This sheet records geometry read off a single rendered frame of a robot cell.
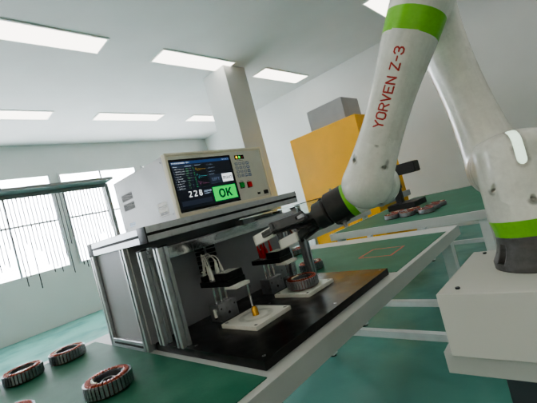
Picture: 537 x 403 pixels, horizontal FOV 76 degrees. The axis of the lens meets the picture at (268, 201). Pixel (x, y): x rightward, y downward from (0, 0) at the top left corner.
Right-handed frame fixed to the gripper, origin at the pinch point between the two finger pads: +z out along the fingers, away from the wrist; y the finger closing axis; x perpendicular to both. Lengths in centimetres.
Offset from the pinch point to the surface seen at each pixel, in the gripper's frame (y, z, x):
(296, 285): 17.8, 6.0, -11.5
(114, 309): -12, 60, 1
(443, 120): 482, -93, 213
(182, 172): -13.8, 14.5, 29.5
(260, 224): 14.8, 10.3, 13.1
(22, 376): -32, 80, -11
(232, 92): 273, 133, 333
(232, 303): 4.7, 23.3, -10.6
